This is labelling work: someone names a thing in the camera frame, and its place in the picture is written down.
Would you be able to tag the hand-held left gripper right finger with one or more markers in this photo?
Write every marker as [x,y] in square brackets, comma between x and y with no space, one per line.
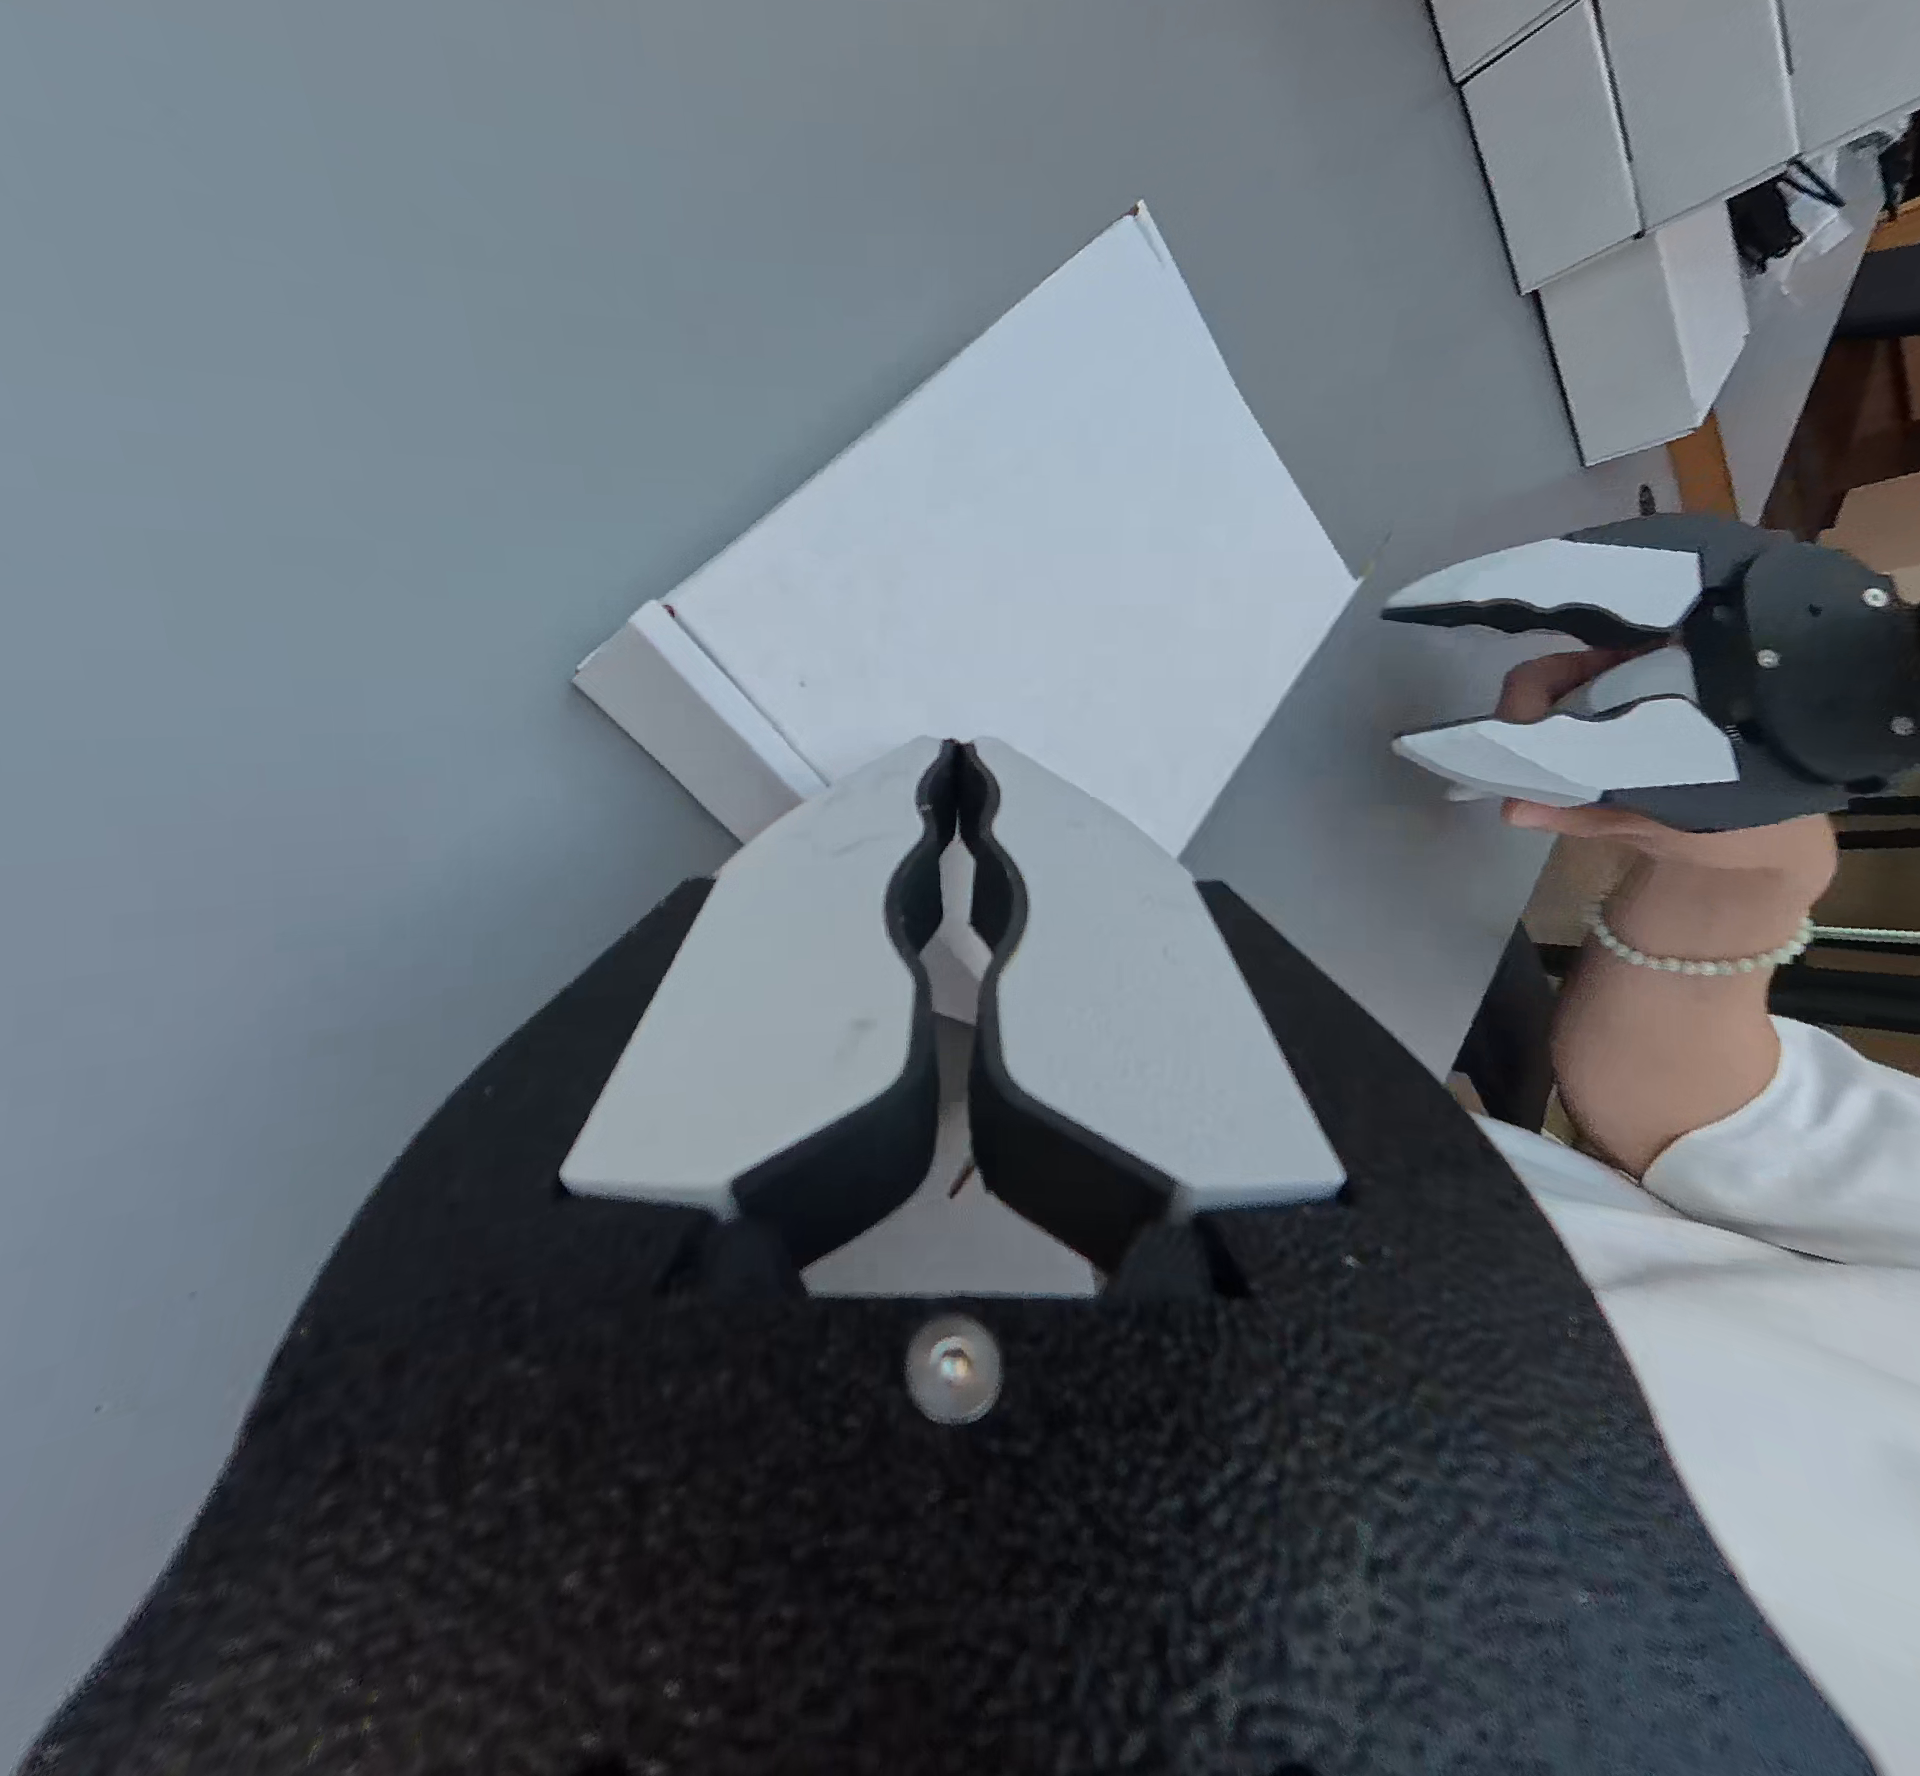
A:
[1154,1042]

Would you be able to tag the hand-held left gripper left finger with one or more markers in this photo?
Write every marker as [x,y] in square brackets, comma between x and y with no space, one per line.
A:
[749,1026]

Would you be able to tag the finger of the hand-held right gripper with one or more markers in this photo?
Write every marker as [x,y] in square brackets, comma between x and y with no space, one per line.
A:
[1590,760]
[1604,581]

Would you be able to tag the white cardboard box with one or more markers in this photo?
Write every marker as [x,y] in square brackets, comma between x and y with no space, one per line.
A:
[1033,517]

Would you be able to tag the person's right hand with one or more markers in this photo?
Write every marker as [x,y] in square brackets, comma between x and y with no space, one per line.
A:
[1725,868]

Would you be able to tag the stack of white boxes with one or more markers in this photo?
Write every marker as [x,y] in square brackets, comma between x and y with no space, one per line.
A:
[1665,80]

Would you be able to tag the person's white shirt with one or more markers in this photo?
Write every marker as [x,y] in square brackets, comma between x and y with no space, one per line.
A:
[1771,1357]

